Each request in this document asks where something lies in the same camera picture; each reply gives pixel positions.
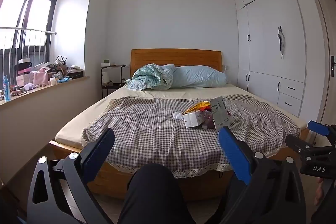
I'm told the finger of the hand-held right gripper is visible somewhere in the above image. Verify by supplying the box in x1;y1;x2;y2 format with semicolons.
308;120;336;144
286;135;318;161

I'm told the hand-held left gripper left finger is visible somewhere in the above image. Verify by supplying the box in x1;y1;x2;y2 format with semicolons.
26;127;116;224

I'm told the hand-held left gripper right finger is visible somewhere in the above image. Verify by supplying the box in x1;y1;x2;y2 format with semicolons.
218;126;307;224

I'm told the clear plastic packaging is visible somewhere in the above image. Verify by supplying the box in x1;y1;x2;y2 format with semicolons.
201;110;216;129

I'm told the white carton box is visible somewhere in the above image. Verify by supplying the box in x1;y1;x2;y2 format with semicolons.
183;111;208;128

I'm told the yellow snack bag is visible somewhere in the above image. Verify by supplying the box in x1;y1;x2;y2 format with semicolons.
183;101;212;115

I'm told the person's right forearm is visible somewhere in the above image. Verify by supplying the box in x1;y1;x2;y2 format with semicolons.
312;179;336;224

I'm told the person's right hand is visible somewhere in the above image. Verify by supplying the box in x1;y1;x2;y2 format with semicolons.
314;178;325;205

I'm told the grey printed cardboard sheet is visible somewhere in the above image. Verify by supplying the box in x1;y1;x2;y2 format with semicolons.
210;97;234;132

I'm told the checkered bed cloth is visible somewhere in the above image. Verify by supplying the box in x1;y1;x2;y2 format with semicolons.
81;94;301;178

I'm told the person's black trouser leg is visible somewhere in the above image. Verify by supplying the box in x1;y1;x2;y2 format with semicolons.
117;163;196;224

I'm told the black nightstand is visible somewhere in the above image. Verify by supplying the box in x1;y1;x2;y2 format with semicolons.
100;64;127;98

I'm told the light blue pillow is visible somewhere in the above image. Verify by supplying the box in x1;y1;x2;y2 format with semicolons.
171;65;227;88

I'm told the pale green floral quilt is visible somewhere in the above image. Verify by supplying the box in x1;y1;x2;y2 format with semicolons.
125;63;177;90

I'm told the pink bag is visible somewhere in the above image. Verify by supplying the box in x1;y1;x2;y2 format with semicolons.
31;68;50;86

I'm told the white wardrobe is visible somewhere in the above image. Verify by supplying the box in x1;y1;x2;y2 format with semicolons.
232;0;309;118

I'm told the white door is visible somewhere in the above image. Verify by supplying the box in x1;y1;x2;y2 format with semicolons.
302;0;336;125

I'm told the windowsill clutter pile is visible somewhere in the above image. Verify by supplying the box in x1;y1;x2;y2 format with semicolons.
0;55;85;102

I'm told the blue bottle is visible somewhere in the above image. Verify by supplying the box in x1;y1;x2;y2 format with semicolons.
3;75;11;102

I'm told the wooden bed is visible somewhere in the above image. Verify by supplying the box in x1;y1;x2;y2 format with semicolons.
49;49;310;201

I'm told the metal window railing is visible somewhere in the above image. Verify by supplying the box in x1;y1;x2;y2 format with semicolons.
0;27;58;93

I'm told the dark framed window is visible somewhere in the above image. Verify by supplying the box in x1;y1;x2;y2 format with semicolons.
0;0;58;64

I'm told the hanging strap on wardrobe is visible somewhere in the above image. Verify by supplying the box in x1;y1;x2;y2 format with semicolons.
277;26;285;58

